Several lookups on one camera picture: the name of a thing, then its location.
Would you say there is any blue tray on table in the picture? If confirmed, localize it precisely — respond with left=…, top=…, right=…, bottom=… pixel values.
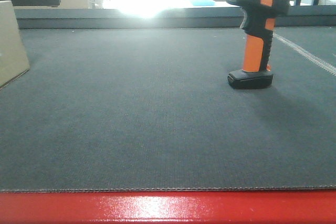
left=190, top=0, right=216, bottom=6

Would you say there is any orange black barcode scanner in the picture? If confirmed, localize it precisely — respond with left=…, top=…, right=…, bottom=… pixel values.
left=226, top=0, right=290, bottom=89

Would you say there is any red metal conveyor frame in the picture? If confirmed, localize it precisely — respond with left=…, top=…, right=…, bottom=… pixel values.
left=1, top=190, right=335, bottom=223

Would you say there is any cardboard package box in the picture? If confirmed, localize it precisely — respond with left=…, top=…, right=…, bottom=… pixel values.
left=1, top=1, right=30, bottom=88

